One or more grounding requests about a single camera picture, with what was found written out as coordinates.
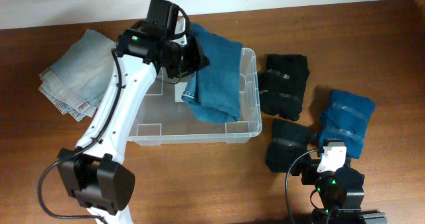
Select black taped garment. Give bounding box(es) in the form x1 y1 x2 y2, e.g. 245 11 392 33
258 54 310 121
265 119 312 173

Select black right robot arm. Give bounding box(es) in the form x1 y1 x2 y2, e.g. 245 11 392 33
291 158 388 224

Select black taped garment lower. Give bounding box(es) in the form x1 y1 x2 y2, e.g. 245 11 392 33
265 119 312 173

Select dark blue jeans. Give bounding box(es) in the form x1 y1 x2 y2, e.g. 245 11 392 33
181 23 242 124

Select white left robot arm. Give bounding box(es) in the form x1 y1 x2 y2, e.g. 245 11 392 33
46 0 209 223

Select black taped garment upper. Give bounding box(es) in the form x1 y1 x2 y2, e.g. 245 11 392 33
258 54 310 121

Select clear plastic storage bin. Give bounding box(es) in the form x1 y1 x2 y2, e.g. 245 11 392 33
127 48 262 146

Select light blue jeans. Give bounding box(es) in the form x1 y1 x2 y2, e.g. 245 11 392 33
39 29 116 122

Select blue taped garment bundle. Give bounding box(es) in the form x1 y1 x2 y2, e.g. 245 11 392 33
315 89 375 159

